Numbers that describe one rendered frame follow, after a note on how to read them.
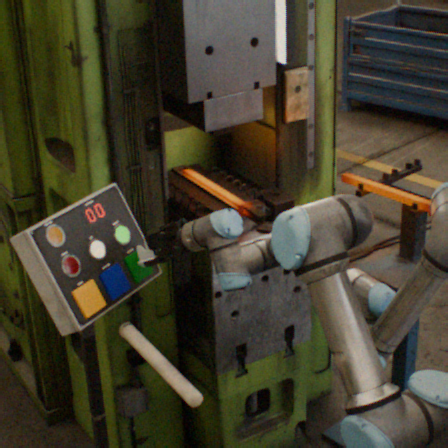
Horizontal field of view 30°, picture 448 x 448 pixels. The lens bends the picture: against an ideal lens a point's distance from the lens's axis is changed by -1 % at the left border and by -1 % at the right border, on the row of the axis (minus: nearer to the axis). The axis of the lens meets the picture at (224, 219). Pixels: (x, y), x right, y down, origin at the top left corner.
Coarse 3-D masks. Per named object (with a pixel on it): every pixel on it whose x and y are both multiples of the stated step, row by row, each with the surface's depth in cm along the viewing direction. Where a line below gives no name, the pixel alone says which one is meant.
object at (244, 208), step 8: (192, 176) 284; (200, 176) 283; (208, 184) 277; (216, 192) 272; (224, 192) 271; (232, 200) 265; (240, 200) 265; (240, 208) 260; (248, 208) 258; (256, 208) 258; (248, 216) 259; (256, 216) 255; (264, 216) 254
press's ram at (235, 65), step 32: (160, 0) 237; (192, 0) 227; (224, 0) 233; (256, 0) 238; (160, 32) 242; (192, 32) 231; (224, 32) 236; (256, 32) 242; (160, 64) 247; (192, 64) 234; (224, 64) 240; (256, 64) 246; (192, 96) 238
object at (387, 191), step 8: (344, 176) 272; (352, 176) 272; (352, 184) 271; (368, 184) 266; (376, 184) 265; (376, 192) 264; (384, 192) 262; (392, 192) 259; (400, 192) 259; (400, 200) 258; (408, 200) 256; (416, 200) 253; (424, 200) 253; (424, 208) 252
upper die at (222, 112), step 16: (224, 96) 244; (240, 96) 247; (256, 96) 250; (176, 112) 257; (192, 112) 248; (208, 112) 243; (224, 112) 246; (240, 112) 249; (256, 112) 252; (208, 128) 245
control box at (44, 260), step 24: (96, 192) 226; (120, 192) 232; (72, 216) 218; (96, 216) 223; (120, 216) 230; (24, 240) 208; (48, 240) 210; (72, 240) 216; (96, 240) 221; (144, 240) 233; (24, 264) 212; (48, 264) 208; (96, 264) 219; (120, 264) 225; (48, 288) 210; (72, 288) 212; (72, 312) 210; (96, 312) 215
